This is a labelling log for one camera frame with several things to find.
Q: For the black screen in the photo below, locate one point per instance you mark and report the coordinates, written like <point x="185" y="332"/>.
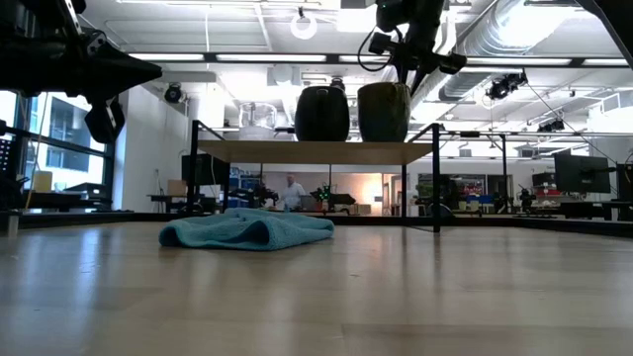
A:
<point x="205" y="170"/>

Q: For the yellow box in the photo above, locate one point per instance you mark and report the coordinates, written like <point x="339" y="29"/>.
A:
<point x="42" y="181"/>

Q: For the person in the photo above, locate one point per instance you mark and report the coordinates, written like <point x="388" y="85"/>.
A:
<point x="293" y="193"/>

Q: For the clear glass mug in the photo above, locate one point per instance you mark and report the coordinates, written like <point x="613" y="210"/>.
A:
<point x="257" y="128"/>

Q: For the blue microfibre cloth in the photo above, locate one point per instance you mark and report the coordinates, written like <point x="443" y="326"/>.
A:
<point x="247" y="230"/>

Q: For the black computer monitor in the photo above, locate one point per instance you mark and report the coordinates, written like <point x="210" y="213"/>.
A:
<point x="581" y="173"/>

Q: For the round black ceiling spotlight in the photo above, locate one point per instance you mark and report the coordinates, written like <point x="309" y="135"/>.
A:
<point x="173" y="93"/>

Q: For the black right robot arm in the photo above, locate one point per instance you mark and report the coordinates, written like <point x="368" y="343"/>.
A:
<point x="618" y="20"/>

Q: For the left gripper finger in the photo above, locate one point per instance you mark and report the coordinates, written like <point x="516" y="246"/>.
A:
<point x="123" y="71"/>

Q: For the black ceiling fixture cluster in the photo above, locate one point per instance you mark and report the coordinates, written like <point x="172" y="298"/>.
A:
<point x="504" y="86"/>

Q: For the wooden shelf black metal frame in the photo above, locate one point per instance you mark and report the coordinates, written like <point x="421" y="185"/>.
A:
<point x="316" y="152"/>

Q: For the black mug green inside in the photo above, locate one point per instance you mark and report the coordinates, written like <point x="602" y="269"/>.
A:
<point x="321" y="116"/>

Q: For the long ceiling light bar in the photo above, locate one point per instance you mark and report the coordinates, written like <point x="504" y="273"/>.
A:
<point x="272" y="58"/>

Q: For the brown teal glazed mug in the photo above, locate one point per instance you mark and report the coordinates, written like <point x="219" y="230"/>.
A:
<point x="383" y="116"/>

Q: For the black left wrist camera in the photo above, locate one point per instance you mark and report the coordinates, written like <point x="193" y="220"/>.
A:
<point x="104" y="121"/>

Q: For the black aluminium rig frame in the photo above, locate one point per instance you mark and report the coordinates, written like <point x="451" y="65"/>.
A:
<point x="544" y="225"/>

